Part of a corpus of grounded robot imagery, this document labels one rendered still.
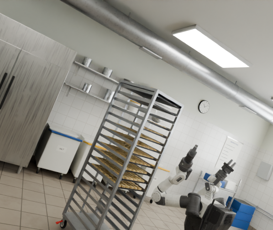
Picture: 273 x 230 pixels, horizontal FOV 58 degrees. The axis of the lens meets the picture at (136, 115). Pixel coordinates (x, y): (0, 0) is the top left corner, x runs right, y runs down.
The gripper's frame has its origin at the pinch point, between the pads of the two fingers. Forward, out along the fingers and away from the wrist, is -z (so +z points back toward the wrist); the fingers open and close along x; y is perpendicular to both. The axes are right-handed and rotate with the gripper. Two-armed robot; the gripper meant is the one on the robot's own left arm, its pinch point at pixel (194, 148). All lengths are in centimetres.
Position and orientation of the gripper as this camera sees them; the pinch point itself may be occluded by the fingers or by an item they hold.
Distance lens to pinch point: 184.7
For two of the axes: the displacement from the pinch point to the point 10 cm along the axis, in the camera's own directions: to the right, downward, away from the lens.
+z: -3.7, 8.5, 3.8
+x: 4.3, -2.1, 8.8
